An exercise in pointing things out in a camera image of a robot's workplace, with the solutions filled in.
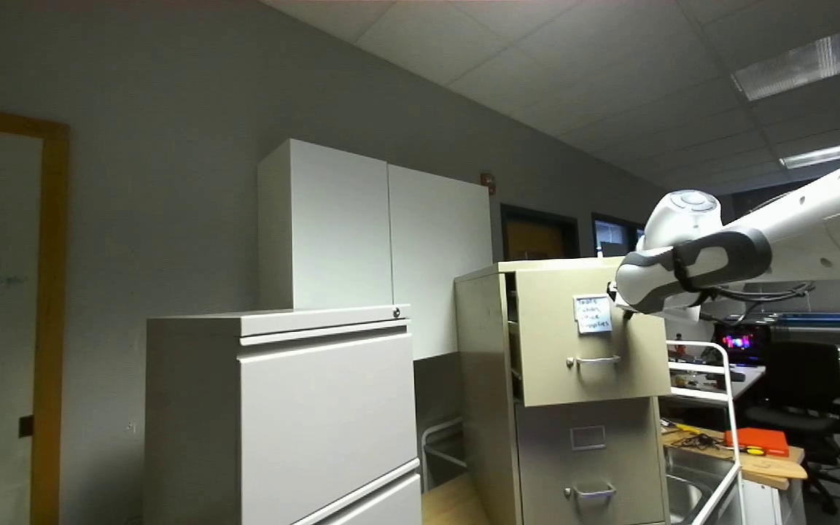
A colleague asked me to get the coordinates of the beige top file drawer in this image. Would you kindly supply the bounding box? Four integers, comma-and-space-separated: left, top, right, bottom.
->
499, 257, 672, 409

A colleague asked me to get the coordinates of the beige file drawer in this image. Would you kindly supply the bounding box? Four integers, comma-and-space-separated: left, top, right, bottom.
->
516, 398, 669, 525
499, 257, 672, 409

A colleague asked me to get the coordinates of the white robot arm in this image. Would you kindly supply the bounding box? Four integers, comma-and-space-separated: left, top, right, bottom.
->
614, 168, 840, 315

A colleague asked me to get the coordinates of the tall white storage cabinet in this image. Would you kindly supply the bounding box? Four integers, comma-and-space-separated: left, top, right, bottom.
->
258, 140, 493, 358

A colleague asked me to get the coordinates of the beige file cabinet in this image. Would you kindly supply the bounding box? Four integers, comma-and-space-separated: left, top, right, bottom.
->
452, 253, 677, 525

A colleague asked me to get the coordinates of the grey lateral file cabinet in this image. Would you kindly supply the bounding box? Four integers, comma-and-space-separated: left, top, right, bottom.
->
143, 305, 424, 525

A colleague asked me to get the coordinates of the beige lower file drawer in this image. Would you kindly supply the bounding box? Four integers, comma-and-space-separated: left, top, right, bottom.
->
516, 398, 669, 525

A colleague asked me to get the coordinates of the wooden workbench top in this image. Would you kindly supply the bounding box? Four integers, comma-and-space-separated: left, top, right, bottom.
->
662, 422, 808, 489

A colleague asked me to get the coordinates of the dark doorway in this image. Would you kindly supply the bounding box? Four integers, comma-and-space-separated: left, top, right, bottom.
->
502, 203, 580, 258

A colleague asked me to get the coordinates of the orange box on bench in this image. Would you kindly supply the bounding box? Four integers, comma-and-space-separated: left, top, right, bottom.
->
723, 426, 790, 457

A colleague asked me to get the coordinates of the black office chair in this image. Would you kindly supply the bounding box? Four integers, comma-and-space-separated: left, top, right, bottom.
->
744, 342, 840, 514

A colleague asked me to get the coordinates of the wood framed whiteboard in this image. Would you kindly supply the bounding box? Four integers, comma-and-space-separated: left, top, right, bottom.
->
0, 114, 70, 525

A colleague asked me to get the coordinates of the fluorescent ceiling light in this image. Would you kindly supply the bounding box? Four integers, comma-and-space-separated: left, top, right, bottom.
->
780, 142, 840, 168

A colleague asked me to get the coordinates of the ceiling light panel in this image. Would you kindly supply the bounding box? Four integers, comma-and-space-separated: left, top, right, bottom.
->
734, 32, 840, 101

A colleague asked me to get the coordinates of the white metal cart frame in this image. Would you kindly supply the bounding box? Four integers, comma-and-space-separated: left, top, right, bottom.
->
662, 342, 741, 525

